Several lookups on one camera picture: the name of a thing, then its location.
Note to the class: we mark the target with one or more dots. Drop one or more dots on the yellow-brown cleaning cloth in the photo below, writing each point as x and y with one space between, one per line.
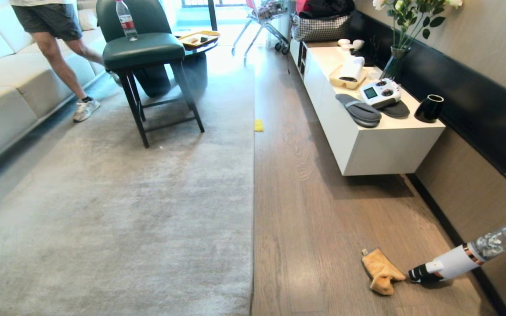
381 270

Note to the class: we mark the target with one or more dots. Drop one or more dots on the grey slipper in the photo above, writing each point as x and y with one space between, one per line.
358 109
396 109

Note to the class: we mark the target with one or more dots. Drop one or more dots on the white low cabinet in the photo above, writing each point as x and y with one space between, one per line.
367 131

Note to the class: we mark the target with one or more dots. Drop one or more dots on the small yellow floor scrap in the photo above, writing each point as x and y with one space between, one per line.
258 125

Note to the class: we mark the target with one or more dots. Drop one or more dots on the black mug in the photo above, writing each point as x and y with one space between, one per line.
429 109

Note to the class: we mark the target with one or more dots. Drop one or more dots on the white sofa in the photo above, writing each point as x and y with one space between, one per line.
2 87

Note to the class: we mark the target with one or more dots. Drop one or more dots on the dark green chair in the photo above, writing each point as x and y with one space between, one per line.
143 50

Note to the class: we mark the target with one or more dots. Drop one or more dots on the yellow tray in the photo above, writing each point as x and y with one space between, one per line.
199 39

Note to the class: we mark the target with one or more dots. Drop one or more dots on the grey rug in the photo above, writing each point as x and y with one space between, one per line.
112 210

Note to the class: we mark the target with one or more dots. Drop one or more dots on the glass vase with flowers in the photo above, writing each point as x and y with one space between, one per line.
404 30

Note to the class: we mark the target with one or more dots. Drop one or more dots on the clear plastic water bottle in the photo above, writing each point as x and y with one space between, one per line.
126 22

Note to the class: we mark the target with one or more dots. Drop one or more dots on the shopping cart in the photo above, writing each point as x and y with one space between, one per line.
264 24

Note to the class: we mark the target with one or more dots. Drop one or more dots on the white small cup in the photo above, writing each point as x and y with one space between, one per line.
358 44
344 42

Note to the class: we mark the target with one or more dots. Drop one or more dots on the beige tray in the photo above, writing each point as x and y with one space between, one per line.
345 79

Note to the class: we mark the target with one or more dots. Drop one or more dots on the checkered bag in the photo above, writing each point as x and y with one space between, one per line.
321 27

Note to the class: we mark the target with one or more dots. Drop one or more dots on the person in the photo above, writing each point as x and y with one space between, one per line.
55 48

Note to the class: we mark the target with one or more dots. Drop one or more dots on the white handheld vacuum cleaner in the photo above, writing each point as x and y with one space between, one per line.
455 261

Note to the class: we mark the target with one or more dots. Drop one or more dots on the white remote controller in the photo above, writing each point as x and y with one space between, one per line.
380 92

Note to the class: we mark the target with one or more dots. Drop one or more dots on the round dark coffee table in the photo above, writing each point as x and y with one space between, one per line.
193 61

